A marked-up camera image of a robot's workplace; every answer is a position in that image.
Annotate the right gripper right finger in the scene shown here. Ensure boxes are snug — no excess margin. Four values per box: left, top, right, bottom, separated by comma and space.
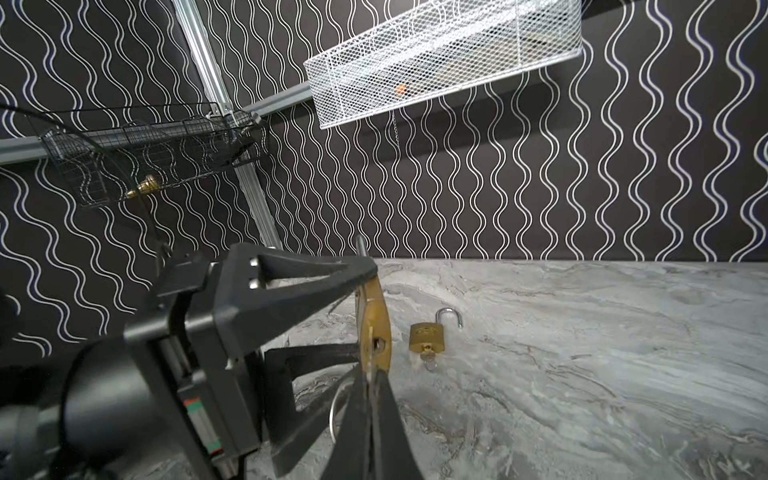
371, 370, 423, 479

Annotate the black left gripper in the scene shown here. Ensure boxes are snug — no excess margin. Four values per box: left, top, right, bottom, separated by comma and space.
122, 242, 380, 480

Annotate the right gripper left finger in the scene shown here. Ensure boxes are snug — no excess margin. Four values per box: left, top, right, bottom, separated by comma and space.
321, 367, 371, 479

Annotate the small silver key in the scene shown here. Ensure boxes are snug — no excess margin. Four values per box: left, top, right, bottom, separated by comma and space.
420, 346, 437, 372

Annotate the long shackle brass padlock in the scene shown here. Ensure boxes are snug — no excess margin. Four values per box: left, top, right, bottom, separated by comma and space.
327, 235, 394, 445

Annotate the small brass padlock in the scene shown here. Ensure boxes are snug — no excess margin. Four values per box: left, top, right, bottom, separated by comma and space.
408, 307, 464, 356

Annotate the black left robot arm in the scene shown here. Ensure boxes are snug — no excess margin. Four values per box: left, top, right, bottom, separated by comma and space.
1, 243, 390, 479

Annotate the black wire wall basket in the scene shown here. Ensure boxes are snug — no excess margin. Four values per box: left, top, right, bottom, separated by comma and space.
28, 102, 269, 207

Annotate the white mesh wall basket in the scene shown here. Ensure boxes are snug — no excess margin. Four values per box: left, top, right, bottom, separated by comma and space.
304, 0, 582, 129

